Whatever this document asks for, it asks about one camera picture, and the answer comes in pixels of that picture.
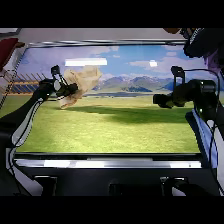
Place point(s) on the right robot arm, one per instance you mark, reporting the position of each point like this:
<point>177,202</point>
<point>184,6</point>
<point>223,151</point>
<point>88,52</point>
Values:
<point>203,96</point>

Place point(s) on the black garment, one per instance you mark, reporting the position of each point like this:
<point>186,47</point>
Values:
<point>203,41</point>

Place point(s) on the red garment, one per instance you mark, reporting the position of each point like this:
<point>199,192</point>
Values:
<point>7,48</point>

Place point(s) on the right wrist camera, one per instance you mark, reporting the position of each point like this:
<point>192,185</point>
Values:
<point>176,71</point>

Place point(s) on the purple garment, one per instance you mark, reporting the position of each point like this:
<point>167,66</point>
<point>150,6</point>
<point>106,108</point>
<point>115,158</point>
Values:
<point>213,63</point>

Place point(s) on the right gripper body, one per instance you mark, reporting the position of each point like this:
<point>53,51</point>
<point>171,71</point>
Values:
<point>163,100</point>

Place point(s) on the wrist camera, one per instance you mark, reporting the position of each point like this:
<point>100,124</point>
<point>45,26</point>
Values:
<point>55,70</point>
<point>176,71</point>

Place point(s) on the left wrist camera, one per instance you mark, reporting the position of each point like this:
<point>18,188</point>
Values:
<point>55,70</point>

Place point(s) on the cream garment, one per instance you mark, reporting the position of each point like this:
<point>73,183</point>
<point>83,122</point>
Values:
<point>83,80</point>

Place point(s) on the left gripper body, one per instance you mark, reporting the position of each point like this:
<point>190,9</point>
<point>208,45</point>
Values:
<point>67,90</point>

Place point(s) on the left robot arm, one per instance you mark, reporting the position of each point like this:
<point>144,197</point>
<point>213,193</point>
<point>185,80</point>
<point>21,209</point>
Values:
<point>23,111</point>

